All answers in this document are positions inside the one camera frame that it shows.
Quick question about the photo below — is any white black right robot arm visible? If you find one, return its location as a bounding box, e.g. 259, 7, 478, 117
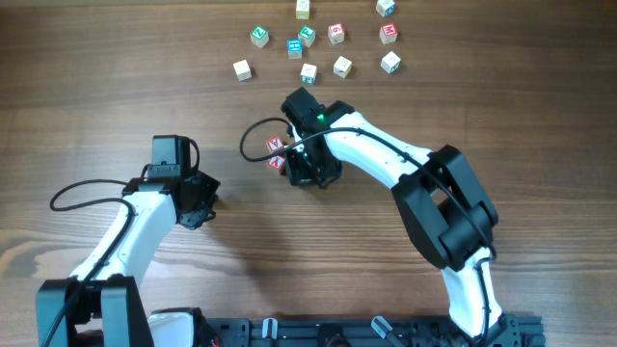
282, 96, 502, 343

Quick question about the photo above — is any hammer picture wooden block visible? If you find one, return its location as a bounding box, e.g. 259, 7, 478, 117
333, 56, 353, 78

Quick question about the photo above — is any bird picture wooden block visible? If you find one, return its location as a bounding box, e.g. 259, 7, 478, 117
381, 51, 401, 74

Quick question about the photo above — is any yellow wooden block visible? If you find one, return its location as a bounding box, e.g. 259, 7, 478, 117
295, 0, 310, 19

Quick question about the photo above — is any blue side wooden block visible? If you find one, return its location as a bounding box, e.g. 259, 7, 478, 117
376, 0, 395, 17

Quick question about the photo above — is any red letter Y block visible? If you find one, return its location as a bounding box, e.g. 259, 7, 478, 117
267, 155, 285, 173

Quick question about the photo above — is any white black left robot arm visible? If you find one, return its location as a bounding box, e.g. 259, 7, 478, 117
36, 135, 222, 346

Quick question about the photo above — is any red letter M block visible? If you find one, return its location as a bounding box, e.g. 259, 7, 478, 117
379, 22, 398, 44

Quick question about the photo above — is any green letter Z block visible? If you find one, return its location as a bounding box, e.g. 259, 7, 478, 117
250, 25, 269, 48

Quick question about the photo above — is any green letter R block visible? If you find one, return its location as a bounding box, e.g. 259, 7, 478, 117
298, 26, 316, 47

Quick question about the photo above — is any red letter A block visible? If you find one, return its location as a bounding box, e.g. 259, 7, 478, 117
266, 136, 286, 153

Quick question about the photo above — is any blue letter H block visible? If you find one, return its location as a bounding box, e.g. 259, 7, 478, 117
287, 39, 303, 60

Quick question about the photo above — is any red number 9 block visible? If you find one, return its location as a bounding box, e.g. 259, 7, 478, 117
328, 23, 345, 44

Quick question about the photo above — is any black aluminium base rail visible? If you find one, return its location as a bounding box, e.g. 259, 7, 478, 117
115, 315, 546, 347

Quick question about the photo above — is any plain pale wooden block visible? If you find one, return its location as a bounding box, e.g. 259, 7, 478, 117
233, 60, 252, 81

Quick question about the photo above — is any green J side block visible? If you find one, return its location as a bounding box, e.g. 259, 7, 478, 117
301, 64, 317, 85

